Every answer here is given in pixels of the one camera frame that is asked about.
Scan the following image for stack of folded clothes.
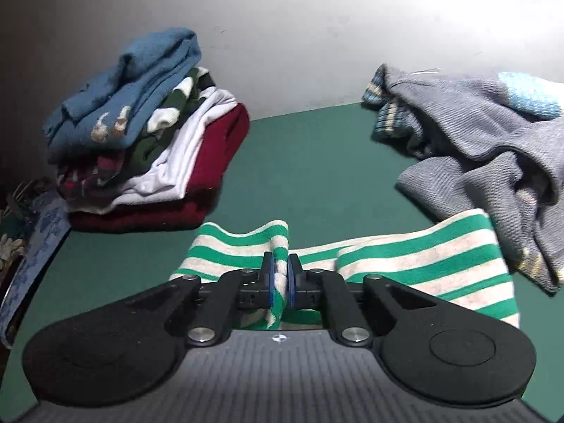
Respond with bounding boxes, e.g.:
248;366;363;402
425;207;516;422
43;27;251;233

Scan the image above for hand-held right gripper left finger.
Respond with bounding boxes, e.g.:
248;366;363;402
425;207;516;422
125;251;287;347

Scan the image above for blue printed cloth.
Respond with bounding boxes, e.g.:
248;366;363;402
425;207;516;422
0;194;72;349

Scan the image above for green white striped garment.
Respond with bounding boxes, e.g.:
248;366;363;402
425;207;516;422
170;208;521;331

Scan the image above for cluttered bedside items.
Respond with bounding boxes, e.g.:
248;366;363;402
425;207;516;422
0;178;31;269

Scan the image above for grey sweater with striped sleeves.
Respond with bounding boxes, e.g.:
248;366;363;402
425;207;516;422
361;64;564;294

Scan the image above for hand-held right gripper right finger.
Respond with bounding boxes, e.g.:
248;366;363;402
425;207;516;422
288;253;435;345

